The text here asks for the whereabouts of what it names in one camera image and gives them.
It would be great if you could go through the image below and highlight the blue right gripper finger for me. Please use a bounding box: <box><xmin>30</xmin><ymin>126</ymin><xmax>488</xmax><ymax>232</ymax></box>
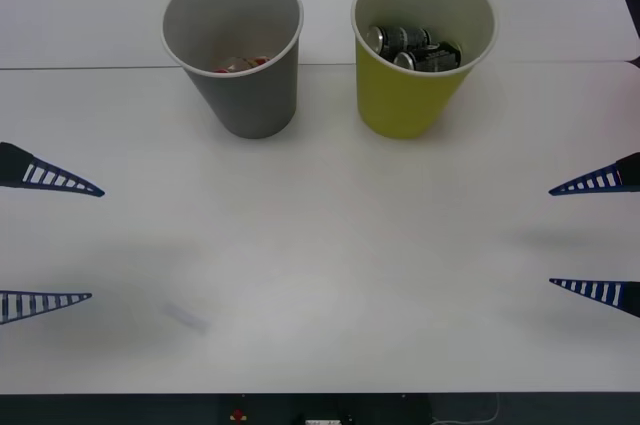
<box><xmin>548</xmin><ymin>277</ymin><xmax>640</xmax><ymax>319</ymax></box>
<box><xmin>547</xmin><ymin>151</ymin><xmax>640</xmax><ymax>197</ymax></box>

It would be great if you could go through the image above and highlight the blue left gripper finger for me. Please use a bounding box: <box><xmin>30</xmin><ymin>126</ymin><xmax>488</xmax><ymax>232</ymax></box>
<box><xmin>0</xmin><ymin>141</ymin><xmax>106</xmax><ymax>198</ymax></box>
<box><xmin>0</xmin><ymin>290</ymin><xmax>94</xmax><ymax>326</ymax></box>

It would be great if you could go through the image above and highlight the yellow-green plastic bin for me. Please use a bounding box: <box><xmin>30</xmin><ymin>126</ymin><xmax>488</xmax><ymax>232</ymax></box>
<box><xmin>350</xmin><ymin>0</ymin><xmax>498</xmax><ymax>140</ymax></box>

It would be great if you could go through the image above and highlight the grey plastic bin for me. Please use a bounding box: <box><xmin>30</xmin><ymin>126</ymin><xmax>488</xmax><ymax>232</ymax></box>
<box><xmin>160</xmin><ymin>0</ymin><xmax>305</xmax><ymax>140</ymax></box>

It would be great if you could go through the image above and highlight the white cable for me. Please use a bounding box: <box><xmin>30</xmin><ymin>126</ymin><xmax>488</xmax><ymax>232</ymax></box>
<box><xmin>432</xmin><ymin>392</ymin><xmax>501</xmax><ymax>424</ymax></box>

